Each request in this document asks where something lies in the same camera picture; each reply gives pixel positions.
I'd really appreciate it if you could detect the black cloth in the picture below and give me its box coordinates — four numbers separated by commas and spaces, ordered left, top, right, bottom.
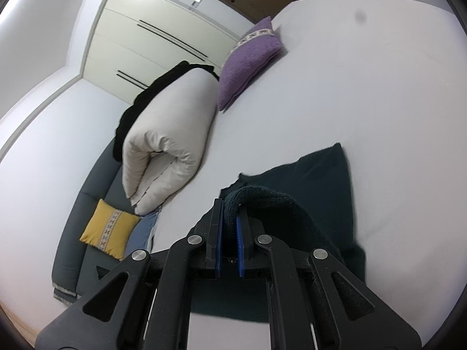
112, 61, 221, 163

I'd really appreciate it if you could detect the grey upholstered headboard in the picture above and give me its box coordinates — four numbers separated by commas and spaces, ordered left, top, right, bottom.
51, 140, 128, 303

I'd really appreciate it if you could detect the purple cushion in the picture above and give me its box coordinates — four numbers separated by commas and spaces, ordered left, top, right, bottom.
217, 16, 283, 113

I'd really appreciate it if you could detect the white wardrobe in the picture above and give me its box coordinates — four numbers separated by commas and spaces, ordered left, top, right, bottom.
80, 0, 252, 104

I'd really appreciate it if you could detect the yellow cushion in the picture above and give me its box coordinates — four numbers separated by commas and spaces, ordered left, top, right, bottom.
79, 199, 142, 261

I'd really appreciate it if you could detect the dark green sweater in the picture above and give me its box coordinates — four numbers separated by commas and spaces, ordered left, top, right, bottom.
190, 143, 366, 323

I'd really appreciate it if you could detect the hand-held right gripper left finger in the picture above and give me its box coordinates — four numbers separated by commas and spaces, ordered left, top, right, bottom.
34, 199, 224, 350

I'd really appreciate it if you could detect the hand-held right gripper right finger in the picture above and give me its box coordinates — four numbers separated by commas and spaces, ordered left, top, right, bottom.
236, 209, 422, 350

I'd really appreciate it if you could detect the blue pillow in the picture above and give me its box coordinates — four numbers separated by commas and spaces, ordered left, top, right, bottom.
126, 206, 163, 258

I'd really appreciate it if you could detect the beige folded duvet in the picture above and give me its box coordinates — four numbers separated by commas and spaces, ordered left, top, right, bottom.
121, 70, 219, 216

